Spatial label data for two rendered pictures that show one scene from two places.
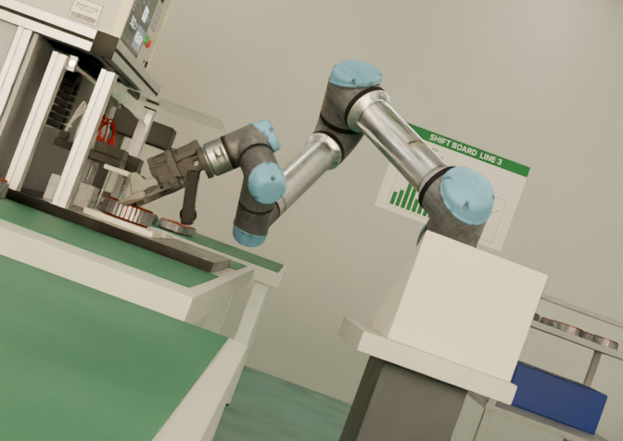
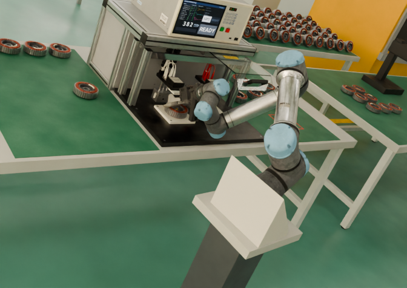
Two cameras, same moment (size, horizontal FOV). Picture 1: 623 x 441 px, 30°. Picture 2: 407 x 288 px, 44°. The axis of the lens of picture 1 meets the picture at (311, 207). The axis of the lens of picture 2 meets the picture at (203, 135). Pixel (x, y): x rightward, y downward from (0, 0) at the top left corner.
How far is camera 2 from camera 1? 1.89 m
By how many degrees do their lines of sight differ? 51
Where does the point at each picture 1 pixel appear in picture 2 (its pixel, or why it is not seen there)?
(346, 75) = (278, 59)
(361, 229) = not seen: outside the picture
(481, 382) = (235, 241)
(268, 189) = (198, 114)
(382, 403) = (211, 232)
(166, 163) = (185, 92)
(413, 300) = (221, 188)
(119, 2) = (172, 16)
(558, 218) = not seen: outside the picture
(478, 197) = (277, 144)
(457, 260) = (242, 175)
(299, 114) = not seen: outside the picture
